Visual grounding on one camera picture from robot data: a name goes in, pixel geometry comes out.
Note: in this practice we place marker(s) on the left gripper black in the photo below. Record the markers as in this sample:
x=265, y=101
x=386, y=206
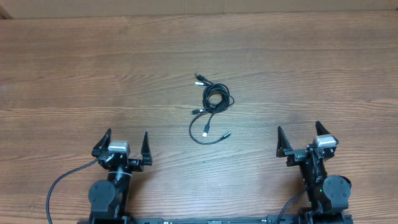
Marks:
x=137, y=165

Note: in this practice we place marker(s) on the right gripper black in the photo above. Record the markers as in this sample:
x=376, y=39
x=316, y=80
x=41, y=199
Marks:
x=284, y=150

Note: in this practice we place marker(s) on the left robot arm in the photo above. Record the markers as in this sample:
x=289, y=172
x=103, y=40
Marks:
x=109, y=197

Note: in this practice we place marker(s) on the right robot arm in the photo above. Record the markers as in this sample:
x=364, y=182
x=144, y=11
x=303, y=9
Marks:
x=327, y=194

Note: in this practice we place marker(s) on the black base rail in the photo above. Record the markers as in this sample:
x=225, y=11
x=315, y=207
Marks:
x=270, y=219

